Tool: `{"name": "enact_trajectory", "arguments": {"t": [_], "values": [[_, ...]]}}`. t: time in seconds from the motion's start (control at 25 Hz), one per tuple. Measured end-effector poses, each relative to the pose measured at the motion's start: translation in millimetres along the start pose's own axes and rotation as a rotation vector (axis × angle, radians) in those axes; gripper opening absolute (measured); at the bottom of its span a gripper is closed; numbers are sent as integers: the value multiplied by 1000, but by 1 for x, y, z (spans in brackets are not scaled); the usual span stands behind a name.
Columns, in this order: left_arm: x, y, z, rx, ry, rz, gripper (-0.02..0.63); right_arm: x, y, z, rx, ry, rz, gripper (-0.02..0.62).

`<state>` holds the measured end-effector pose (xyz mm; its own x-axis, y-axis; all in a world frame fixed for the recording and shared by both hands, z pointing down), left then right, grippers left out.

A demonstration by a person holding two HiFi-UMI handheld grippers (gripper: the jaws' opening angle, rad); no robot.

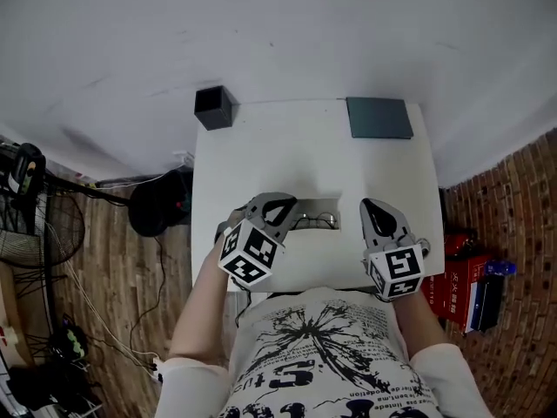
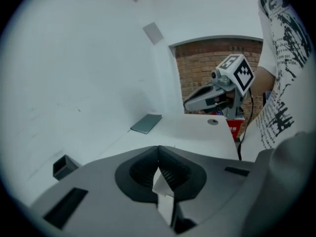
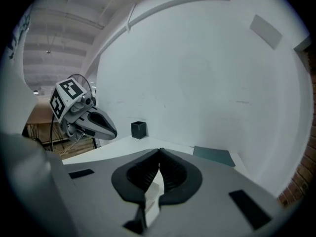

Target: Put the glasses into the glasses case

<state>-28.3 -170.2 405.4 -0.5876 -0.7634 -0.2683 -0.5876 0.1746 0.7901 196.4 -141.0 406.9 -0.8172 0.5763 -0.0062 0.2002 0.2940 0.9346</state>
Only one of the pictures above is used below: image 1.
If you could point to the black pedestal fan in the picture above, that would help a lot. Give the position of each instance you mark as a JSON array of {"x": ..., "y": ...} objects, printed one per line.
[{"x": 150, "y": 211}]

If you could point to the white glasses case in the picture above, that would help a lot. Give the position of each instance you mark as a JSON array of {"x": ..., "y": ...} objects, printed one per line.
[{"x": 317, "y": 205}]

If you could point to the white printed shirt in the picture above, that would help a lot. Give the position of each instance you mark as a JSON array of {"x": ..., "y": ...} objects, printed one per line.
[{"x": 322, "y": 355}]

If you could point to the black and white box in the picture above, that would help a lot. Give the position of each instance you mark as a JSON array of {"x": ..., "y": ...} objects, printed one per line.
[{"x": 489, "y": 303}]

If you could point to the black power strip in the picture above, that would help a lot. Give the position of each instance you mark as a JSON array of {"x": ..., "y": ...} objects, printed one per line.
[{"x": 69, "y": 342}]

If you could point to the white wall socket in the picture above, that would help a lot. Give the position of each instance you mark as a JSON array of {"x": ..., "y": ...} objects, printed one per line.
[{"x": 183, "y": 157}]

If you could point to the red fire extinguisher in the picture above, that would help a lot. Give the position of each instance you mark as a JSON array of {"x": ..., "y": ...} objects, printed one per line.
[{"x": 459, "y": 244}]

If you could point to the blue water bottle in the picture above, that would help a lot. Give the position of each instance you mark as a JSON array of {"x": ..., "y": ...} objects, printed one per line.
[{"x": 500, "y": 267}]

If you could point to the white table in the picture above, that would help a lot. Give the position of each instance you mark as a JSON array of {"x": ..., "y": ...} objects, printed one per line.
[{"x": 304, "y": 155}]

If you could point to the person's left forearm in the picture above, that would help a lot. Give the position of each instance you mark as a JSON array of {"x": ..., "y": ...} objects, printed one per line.
[{"x": 200, "y": 316}]

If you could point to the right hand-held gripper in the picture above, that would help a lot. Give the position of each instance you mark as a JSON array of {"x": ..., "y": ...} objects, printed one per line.
[{"x": 400, "y": 268}]

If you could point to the grey notebook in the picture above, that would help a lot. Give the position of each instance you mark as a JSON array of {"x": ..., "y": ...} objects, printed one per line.
[{"x": 378, "y": 118}]

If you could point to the thin black-framed eyeglasses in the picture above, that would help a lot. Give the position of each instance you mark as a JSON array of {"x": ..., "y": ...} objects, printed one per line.
[{"x": 325, "y": 220}]

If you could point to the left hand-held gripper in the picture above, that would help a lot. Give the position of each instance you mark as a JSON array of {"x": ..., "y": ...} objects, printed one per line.
[{"x": 252, "y": 251}]

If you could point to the person's right forearm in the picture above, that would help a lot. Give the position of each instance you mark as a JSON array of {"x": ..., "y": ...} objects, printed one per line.
[{"x": 415, "y": 325}]

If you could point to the black square pen holder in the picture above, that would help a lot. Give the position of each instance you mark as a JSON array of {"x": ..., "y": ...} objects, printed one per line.
[{"x": 215, "y": 109}]

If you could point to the red fire extinguisher cabinet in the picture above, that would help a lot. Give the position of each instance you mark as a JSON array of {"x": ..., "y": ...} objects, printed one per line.
[{"x": 452, "y": 290}]

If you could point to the white power strip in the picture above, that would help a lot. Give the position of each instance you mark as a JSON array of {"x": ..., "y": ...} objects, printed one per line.
[{"x": 157, "y": 370}]

